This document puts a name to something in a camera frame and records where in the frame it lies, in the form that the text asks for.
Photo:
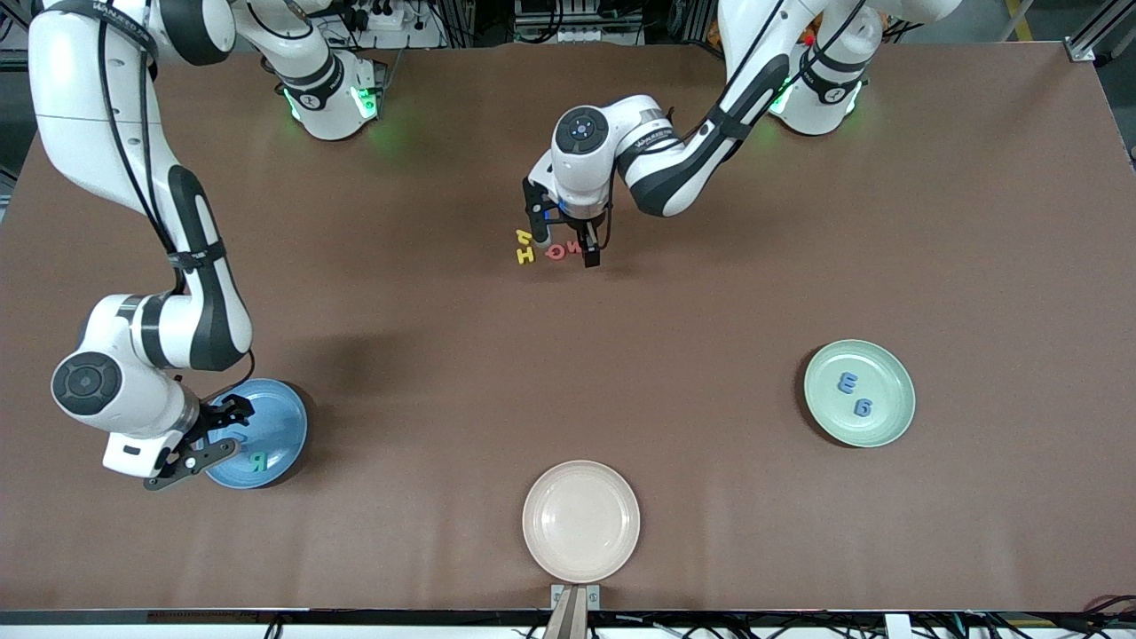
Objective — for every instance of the white plastic box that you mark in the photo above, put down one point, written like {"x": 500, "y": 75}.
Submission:
{"x": 897, "y": 627}

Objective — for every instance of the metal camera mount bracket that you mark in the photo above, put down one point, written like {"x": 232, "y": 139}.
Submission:
{"x": 575, "y": 612}

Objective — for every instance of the blue plate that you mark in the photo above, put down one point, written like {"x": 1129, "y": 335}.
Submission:
{"x": 284, "y": 426}

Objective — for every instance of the green plate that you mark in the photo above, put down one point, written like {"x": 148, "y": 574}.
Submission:
{"x": 887, "y": 382}

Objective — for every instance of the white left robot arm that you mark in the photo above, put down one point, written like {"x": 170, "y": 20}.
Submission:
{"x": 674, "y": 177}

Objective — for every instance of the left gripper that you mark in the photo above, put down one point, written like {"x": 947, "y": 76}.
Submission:
{"x": 589, "y": 236}

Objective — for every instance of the grey equipment rack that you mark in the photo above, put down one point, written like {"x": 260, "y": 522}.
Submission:
{"x": 577, "y": 34}

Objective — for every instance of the red foam letter Q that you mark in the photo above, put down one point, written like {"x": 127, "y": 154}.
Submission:
{"x": 550, "y": 254}

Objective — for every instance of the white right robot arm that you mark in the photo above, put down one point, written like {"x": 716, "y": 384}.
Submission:
{"x": 80, "y": 106}

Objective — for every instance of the yellow foam letter H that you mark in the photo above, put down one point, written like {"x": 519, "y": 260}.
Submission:
{"x": 525, "y": 256}

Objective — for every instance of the beige plate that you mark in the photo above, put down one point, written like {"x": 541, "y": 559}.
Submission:
{"x": 581, "y": 522}

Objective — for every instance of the white power strip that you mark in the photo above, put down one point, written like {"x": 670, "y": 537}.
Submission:
{"x": 399, "y": 35}

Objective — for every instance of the brown table mat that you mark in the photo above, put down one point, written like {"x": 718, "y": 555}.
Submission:
{"x": 710, "y": 488}

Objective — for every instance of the aluminium frame profile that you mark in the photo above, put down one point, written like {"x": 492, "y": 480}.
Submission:
{"x": 1081, "y": 49}

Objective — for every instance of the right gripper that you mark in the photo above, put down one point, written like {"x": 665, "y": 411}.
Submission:
{"x": 216, "y": 416}

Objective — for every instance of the blue foam letter e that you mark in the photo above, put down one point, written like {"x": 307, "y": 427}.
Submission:
{"x": 848, "y": 383}

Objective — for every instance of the blue foam letter g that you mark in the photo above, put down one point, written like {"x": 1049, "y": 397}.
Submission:
{"x": 862, "y": 415}

